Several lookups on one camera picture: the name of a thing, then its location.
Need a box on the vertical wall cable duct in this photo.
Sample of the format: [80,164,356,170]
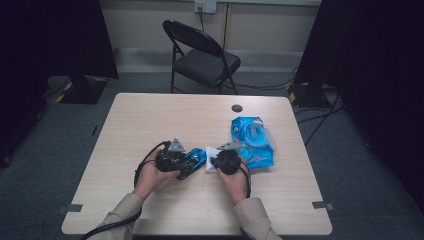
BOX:
[222,2,232,51]

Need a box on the black folding chair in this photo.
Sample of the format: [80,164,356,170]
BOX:
[162,18,242,96]

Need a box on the white wet wipe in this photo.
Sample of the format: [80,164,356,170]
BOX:
[204,146,223,174]

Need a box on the hand-held gripper cable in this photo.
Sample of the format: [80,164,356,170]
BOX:
[237,162,253,200]
[80,140,172,240]

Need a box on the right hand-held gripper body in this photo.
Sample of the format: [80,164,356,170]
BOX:
[211,141,248,176]

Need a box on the blue wet wipes pack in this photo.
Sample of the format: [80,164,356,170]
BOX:
[230,115,276,170]

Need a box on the left hand-held gripper cable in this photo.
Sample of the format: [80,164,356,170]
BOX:
[80,140,172,240]

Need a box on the grey tape strip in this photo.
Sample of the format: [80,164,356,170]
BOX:
[55,203,84,215]
[311,200,335,212]

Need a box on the black stand base yellow tape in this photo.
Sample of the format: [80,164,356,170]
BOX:
[59,75,109,105]
[286,81,332,109]

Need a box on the black plug cable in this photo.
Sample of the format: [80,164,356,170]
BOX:
[198,5,206,33]

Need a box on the white wall socket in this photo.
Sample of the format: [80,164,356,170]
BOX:
[194,0,218,15]

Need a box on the black floor cable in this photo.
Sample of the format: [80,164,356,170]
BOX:
[303,93,342,148]
[295,104,346,125]
[222,76,298,92]

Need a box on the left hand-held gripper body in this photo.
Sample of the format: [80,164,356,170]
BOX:
[154,137,188,174]

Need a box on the black curtain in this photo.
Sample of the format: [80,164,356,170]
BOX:
[0,0,120,168]
[294,0,424,216]

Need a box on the right hand-held gripper cable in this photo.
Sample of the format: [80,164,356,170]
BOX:
[237,162,253,200]

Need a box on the blue and black toy car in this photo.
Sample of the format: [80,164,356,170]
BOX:
[175,147,208,181]

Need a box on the person's right hand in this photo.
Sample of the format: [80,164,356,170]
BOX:
[216,157,250,206]

